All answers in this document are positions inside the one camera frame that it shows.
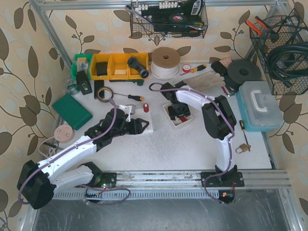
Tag small red spring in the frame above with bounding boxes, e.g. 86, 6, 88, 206
180, 116, 187, 123

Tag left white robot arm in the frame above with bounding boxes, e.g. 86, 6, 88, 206
17, 99, 150, 209

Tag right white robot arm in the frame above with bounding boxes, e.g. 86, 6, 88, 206
158, 81, 237, 175

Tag white spring tray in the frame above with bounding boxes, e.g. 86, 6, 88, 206
163, 103, 193, 129

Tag orange tipped black screwdriver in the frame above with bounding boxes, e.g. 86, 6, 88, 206
114, 93, 144, 102

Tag brown tape roll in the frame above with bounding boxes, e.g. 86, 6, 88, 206
96, 87, 114, 103

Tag beige work glove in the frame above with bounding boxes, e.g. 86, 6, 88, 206
183, 71, 226, 92

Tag red white tape roll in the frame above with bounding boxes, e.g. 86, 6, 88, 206
182, 64, 191, 73

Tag black rectangular block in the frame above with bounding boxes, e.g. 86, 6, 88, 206
211, 61, 228, 76

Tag green foam pad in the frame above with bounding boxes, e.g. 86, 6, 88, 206
52, 94, 93, 130

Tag black pipe fitting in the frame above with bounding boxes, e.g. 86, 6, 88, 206
128, 57, 149, 79

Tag black green meter device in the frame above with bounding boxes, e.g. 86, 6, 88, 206
76, 71, 92, 95

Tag yellow storage bin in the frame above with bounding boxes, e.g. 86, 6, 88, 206
90, 52, 149, 81

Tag small yellow black screwdriver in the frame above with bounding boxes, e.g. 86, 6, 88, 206
239, 120, 250, 151

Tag black box in bin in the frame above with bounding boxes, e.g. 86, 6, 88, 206
95, 62, 108, 76

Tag sandpaper sheet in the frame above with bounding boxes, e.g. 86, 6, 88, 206
219, 57, 232, 68

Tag round sanding disc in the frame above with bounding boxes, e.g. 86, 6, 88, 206
53, 124, 75, 143

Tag glass jar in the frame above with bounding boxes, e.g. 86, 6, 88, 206
66, 79, 79, 96

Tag black plastic spool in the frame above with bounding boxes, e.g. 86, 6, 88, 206
224, 59, 262, 90

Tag brass padlock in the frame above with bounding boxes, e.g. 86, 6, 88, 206
235, 143, 251, 154

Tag teal plastic case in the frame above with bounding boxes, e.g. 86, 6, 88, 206
236, 81, 283, 132

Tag green storage bin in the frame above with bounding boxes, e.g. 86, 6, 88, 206
71, 54, 93, 80

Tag white peg base plate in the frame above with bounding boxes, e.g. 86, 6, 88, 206
131, 107, 154, 136

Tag white cable coil spool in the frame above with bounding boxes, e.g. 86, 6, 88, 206
150, 47, 181, 80

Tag red handled hex key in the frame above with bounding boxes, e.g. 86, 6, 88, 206
221, 86, 237, 97

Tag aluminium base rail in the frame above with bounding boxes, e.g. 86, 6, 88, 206
53, 169, 291, 200

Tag wire basket with tools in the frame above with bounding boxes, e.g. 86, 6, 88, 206
125, 0, 208, 40

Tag orange handled pliers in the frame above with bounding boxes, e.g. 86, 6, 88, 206
245, 16, 269, 36

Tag black coiled hose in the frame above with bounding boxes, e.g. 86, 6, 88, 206
267, 14, 308, 82

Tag wire basket with hose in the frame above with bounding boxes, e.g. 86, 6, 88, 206
249, 14, 308, 95

